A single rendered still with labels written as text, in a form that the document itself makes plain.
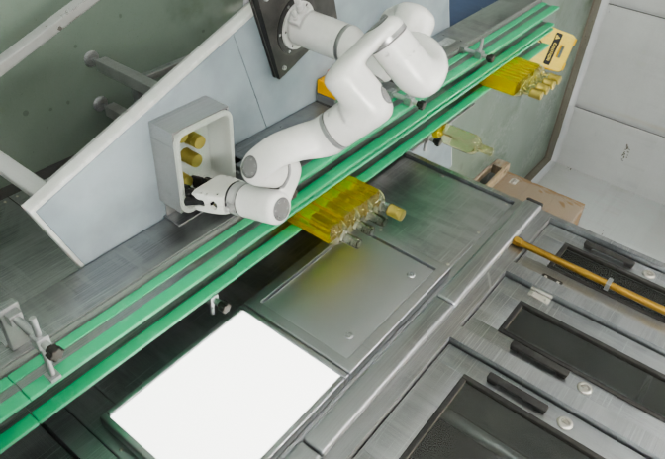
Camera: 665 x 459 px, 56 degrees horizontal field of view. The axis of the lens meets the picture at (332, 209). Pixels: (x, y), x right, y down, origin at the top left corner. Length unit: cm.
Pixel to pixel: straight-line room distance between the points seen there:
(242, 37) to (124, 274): 63
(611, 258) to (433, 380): 75
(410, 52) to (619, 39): 632
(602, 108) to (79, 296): 688
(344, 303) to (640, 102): 627
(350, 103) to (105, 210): 62
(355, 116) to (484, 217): 94
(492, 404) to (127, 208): 96
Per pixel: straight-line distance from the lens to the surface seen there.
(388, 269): 175
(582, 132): 797
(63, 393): 143
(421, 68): 124
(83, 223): 148
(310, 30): 162
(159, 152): 149
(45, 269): 188
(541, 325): 178
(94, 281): 149
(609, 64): 760
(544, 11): 290
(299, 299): 165
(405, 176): 217
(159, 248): 154
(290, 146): 124
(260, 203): 132
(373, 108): 119
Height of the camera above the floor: 180
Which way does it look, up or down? 27 degrees down
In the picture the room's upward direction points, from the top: 118 degrees clockwise
